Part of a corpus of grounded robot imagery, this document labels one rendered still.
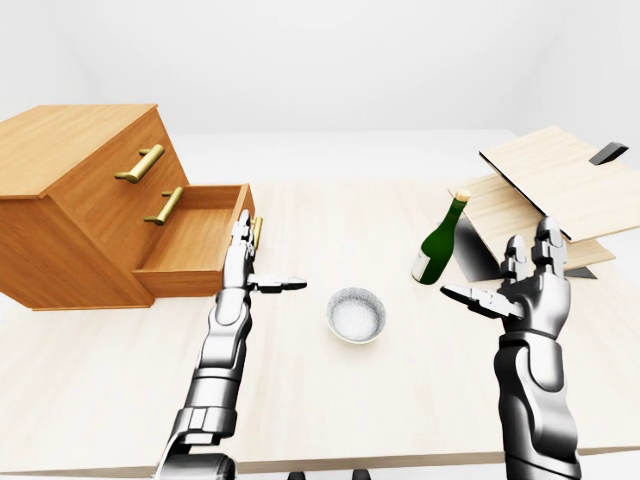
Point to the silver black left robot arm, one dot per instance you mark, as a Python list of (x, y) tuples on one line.
[(220, 360)]

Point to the open wooden drawer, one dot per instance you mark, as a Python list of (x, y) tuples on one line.
[(190, 240)]

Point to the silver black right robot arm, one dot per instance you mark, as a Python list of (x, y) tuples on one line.
[(535, 400)]

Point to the small pale wooden board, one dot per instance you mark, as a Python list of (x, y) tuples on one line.
[(495, 210)]

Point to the speckled white bowl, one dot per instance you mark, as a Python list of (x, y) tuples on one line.
[(356, 317)]

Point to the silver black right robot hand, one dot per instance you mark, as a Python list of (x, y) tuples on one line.
[(542, 305)]

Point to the black wedge block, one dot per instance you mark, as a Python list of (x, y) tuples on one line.
[(607, 153)]

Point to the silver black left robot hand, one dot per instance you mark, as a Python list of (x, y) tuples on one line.
[(236, 265)]

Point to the small dark shape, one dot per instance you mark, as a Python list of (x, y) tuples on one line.
[(296, 475), (361, 475)]

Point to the green glass bottle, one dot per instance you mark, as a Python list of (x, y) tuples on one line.
[(436, 250)]

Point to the wooden cabinet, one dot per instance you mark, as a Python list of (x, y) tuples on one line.
[(30, 250)]

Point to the large pale wooden board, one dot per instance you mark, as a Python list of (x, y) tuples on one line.
[(565, 175)]

